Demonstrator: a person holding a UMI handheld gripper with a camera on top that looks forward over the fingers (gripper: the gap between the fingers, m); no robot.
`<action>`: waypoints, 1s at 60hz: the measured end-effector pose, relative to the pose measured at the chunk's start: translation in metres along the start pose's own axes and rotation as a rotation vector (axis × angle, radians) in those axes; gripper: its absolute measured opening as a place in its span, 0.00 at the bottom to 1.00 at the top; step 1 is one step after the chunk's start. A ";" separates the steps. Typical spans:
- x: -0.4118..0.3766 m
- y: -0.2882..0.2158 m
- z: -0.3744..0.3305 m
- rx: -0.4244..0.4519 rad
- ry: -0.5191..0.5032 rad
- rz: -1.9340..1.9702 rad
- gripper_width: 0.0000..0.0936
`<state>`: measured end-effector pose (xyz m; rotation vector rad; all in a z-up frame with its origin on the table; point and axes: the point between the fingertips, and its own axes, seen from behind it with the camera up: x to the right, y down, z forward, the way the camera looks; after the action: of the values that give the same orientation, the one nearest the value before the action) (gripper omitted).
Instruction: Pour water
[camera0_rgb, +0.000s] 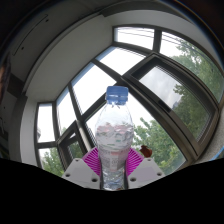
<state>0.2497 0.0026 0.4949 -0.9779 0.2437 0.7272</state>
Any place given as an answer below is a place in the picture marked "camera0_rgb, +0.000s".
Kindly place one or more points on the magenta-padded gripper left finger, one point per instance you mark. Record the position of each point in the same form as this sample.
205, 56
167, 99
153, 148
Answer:
91, 161

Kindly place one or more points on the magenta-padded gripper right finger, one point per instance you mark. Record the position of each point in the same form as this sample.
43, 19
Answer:
135, 161

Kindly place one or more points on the clear blue-capped water bottle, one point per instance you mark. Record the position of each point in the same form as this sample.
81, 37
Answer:
114, 136

